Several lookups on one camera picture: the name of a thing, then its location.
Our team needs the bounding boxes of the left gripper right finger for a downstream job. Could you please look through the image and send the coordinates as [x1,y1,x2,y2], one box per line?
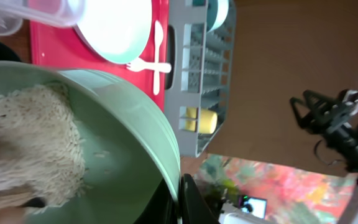
[180,174,219,224]

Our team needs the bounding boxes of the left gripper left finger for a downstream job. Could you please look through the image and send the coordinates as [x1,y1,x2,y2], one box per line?
[20,197,47,208]

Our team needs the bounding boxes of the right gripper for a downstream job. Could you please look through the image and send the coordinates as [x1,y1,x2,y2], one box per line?
[290,89,358,134]

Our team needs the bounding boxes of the rice and food scraps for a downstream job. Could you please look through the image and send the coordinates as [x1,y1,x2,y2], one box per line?
[0,83,85,209]

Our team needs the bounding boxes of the yellow cup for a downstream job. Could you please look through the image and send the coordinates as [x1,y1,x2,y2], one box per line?
[185,108,218,134]

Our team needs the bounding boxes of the green bowl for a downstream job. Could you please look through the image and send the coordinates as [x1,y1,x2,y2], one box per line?
[0,61,180,224]

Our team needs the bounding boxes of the light blue bowl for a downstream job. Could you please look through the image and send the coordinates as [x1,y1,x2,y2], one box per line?
[193,0,229,32]

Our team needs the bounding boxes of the white plastic spoon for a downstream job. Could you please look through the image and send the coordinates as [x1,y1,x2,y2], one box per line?
[153,21,163,95]

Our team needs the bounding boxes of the white plastic fork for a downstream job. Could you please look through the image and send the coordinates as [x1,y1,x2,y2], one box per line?
[126,58,172,73]

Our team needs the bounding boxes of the light blue plate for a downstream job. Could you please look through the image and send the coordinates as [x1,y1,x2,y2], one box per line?
[75,0,152,64]

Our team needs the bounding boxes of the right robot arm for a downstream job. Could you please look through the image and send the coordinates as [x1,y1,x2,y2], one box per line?
[290,90,358,184]

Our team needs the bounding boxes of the grey dishwasher rack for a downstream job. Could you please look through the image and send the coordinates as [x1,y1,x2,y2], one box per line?
[164,0,236,157]

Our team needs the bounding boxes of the clear plastic waste bin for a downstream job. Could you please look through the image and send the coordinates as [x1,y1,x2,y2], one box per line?
[0,0,85,36]

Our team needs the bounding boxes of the red serving tray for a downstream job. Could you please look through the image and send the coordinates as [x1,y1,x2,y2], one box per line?
[29,0,170,111]

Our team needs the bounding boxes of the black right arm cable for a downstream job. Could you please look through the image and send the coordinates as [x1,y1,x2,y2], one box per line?
[313,139,344,167]

